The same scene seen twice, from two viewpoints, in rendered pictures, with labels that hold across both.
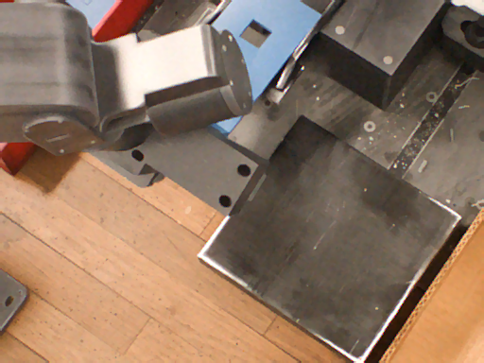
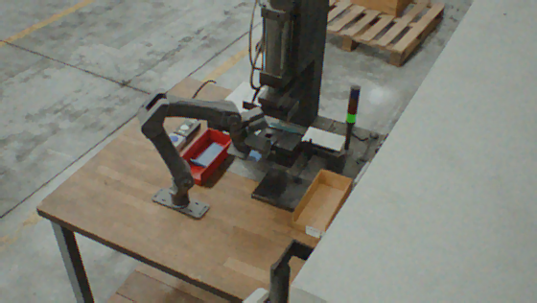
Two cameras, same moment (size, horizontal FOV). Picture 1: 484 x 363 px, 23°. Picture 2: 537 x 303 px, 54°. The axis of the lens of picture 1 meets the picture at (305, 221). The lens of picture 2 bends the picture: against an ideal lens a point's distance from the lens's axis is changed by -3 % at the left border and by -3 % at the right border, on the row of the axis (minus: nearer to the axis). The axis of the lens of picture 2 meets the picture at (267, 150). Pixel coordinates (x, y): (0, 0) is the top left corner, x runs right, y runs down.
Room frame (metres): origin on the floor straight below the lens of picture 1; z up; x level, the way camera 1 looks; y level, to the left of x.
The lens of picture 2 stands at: (-1.11, 0.26, 2.22)
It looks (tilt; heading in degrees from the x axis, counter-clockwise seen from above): 39 degrees down; 351
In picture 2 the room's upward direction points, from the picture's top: 2 degrees clockwise
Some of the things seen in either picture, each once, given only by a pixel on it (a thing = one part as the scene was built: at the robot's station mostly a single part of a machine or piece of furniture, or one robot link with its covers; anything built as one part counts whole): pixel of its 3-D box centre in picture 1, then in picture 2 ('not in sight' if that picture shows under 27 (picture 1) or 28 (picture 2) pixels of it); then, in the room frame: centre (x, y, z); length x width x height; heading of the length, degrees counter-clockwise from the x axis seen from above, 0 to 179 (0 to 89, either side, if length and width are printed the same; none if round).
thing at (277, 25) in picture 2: not in sight; (274, 44); (0.50, -0.01, 1.37); 0.11 x 0.09 x 0.30; 56
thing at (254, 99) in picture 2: not in sight; (279, 71); (0.57, -0.04, 1.22); 0.26 x 0.18 x 0.30; 146
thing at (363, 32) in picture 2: not in sight; (374, 18); (3.42, -1.43, 0.07); 1.20 x 1.00 x 0.14; 140
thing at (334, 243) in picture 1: (330, 238); (282, 190); (0.28, -0.02, 0.91); 0.17 x 0.16 x 0.02; 56
